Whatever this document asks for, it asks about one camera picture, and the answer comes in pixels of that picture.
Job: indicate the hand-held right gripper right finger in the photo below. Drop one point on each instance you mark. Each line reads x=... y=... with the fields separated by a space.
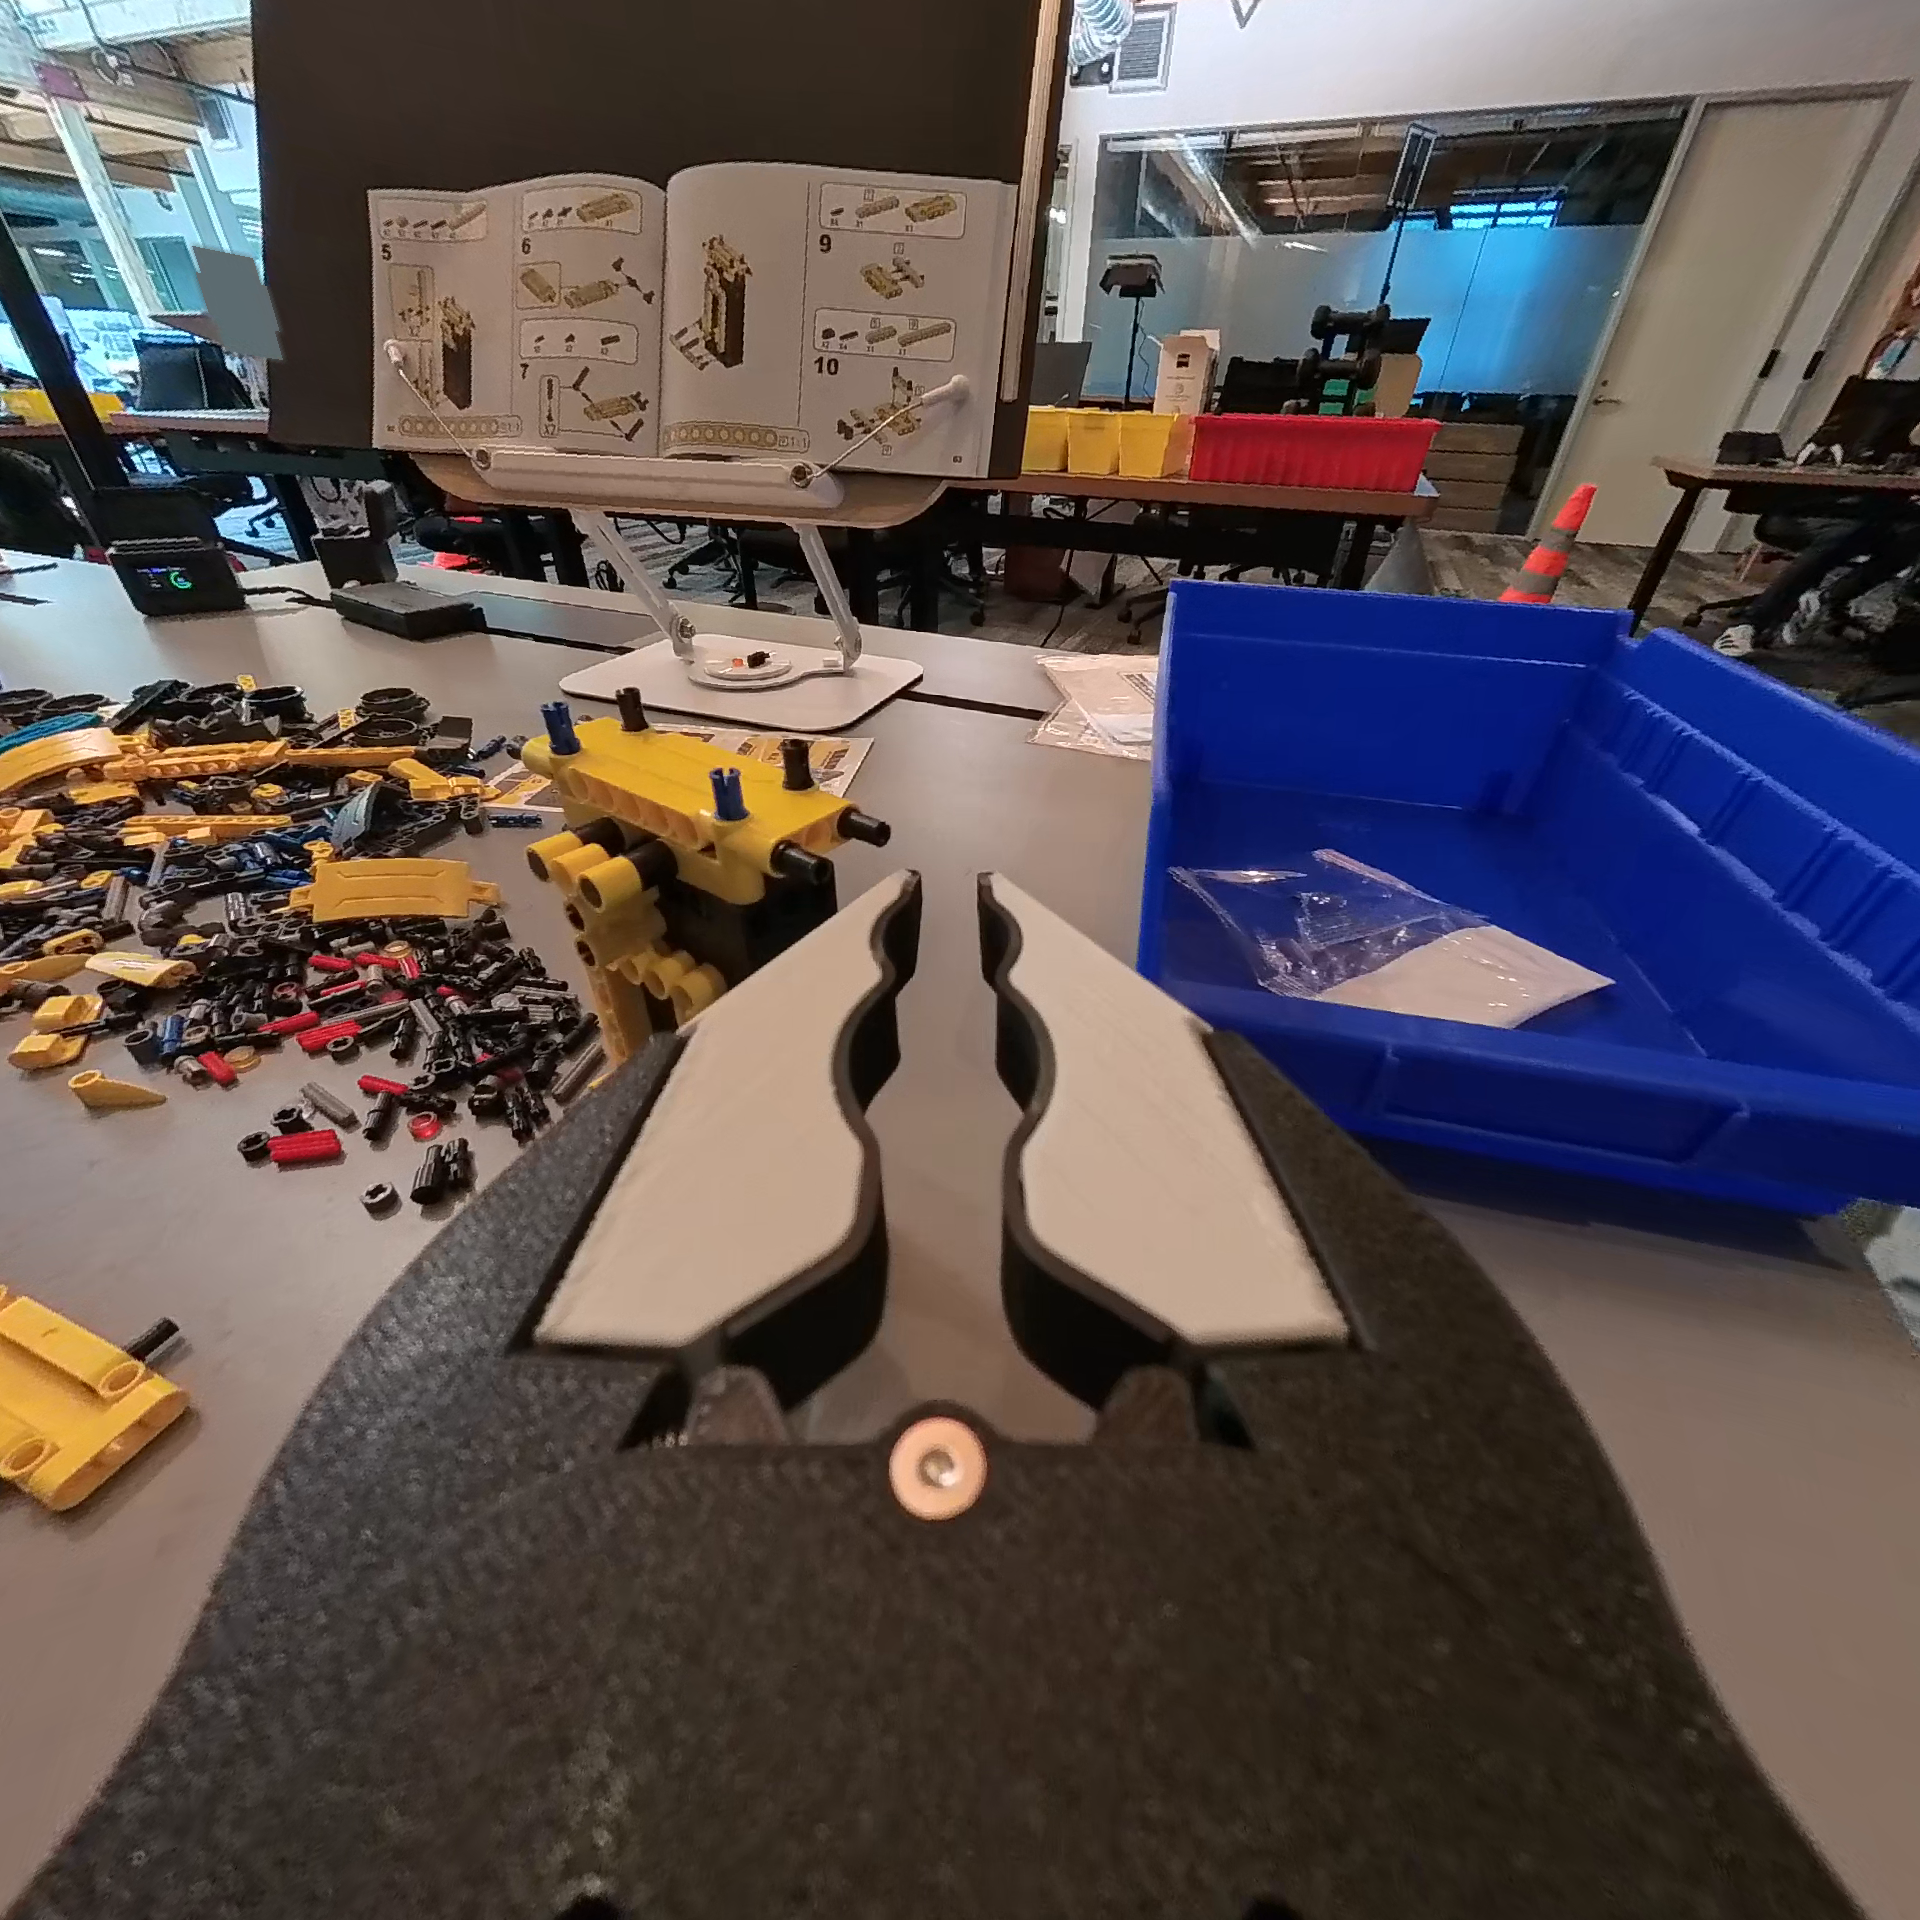
x=1172 y=1185

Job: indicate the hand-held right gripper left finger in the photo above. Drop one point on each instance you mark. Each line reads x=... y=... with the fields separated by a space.
x=706 y=1202

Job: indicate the yellow black block assembly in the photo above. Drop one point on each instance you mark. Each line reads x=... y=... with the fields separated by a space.
x=676 y=781

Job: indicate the pile of mixed building pieces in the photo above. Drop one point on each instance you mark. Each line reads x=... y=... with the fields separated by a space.
x=225 y=762

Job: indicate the clear plastic bag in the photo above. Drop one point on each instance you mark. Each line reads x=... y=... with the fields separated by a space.
x=1321 y=923

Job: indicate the heap of black red pins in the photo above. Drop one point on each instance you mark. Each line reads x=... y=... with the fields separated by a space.
x=452 y=990

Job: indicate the yellow ribbed curved panel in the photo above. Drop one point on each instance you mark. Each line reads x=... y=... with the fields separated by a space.
x=389 y=889

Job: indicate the clear bags with paper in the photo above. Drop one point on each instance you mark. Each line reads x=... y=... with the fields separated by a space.
x=1097 y=705

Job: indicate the blue plastic bin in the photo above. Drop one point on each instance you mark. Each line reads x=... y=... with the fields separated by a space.
x=1665 y=1089

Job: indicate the white book stand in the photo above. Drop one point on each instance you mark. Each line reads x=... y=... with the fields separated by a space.
x=630 y=678

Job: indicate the dark grey wheel hub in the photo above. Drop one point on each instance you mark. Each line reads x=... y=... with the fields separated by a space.
x=395 y=705

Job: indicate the small yellow cone piece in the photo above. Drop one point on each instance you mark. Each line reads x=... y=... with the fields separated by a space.
x=114 y=1092

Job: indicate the yellow plate with black pin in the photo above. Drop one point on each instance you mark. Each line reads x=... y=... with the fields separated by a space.
x=77 y=1403

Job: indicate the black power adapter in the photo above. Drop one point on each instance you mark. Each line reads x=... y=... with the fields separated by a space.
x=405 y=606

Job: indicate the wooden work table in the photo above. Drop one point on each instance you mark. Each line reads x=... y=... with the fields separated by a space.
x=1202 y=494

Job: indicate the orange traffic cone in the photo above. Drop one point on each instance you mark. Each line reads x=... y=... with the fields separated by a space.
x=1553 y=556

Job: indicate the yellow storage bin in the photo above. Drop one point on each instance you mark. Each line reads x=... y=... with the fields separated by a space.
x=1097 y=446
x=1153 y=446
x=1049 y=443

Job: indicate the black desk dock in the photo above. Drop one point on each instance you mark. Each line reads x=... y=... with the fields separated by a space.
x=357 y=548

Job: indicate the red storage bin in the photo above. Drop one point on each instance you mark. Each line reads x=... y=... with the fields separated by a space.
x=1307 y=455

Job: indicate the white carton box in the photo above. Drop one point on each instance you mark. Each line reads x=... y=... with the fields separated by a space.
x=1185 y=373

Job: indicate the black device with green display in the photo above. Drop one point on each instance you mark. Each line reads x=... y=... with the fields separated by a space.
x=173 y=579

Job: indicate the black studio light stand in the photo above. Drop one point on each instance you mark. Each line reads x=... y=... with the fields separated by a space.
x=1137 y=285

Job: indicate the open instruction booklet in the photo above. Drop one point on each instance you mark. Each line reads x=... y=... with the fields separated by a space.
x=751 y=301

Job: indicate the dark side desk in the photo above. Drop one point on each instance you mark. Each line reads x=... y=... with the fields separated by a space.
x=1771 y=477

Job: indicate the white door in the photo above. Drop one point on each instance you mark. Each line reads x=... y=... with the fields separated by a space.
x=1724 y=331

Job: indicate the black monitor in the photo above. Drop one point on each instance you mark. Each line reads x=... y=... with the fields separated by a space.
x=601 y=90

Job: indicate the wall air vent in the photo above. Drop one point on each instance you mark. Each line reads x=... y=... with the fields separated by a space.
x=1143 y=49

